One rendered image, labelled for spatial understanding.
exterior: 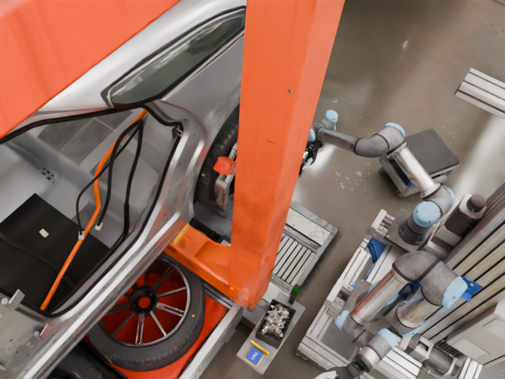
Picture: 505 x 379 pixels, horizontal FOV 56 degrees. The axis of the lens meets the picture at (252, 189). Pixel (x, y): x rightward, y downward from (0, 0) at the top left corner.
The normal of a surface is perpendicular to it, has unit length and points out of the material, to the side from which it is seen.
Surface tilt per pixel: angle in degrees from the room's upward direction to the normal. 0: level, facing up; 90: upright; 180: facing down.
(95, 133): 6
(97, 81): 43
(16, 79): 90
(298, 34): 90
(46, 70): 90
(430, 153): 0
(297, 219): 0
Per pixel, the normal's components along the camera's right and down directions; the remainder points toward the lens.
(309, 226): 0.07, -0.53
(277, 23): -0.57, 0.68
